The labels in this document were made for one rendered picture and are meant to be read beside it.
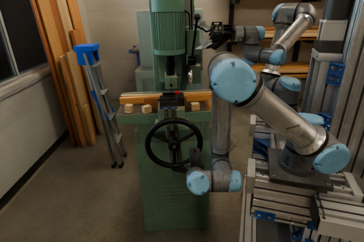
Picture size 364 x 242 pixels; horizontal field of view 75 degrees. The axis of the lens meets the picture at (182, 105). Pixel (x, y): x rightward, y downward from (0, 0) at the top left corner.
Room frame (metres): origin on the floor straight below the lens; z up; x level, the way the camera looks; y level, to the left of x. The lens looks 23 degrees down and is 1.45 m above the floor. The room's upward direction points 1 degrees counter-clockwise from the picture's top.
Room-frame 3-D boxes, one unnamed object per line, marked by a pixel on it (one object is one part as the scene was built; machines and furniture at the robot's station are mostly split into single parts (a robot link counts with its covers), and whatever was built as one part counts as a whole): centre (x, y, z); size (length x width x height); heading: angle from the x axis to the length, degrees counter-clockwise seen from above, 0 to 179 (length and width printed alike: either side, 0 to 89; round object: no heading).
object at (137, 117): (1.24, 0.06, 0.87); 0.61 x 0.30 x 0.06; 93
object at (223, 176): (0.70, -0.15, 0.85); 0.11 x 0.11 x 0.08; 0
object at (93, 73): (2.00, 0.72, 0.58); 0.27 x 0.25 x 1.16; 91
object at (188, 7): (1.67, -0.06, 1.40); 0.10 x 0.06 x 0.16; 3
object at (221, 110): (0.81, -0.15, 1.06); 0.12 x 0.11 x 0.49; 90
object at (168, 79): (1.37, 0.06, 1.03); 0.14 x 0.07 x 0.09; 3
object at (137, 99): (1.35, 0.04, 0.92); 0.67 x 0.02 x 0.04; 93
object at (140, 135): (1.47, 0.07, 0.76); 0.57 x 0.45 x 0.09; 3
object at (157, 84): (1.64, 0.08, 1.16); 0.22 x 0.22 x 0.72; 3
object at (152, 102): (1.26, 0.10, 0.93); 0.24 x 0.01 x 0.06; 93
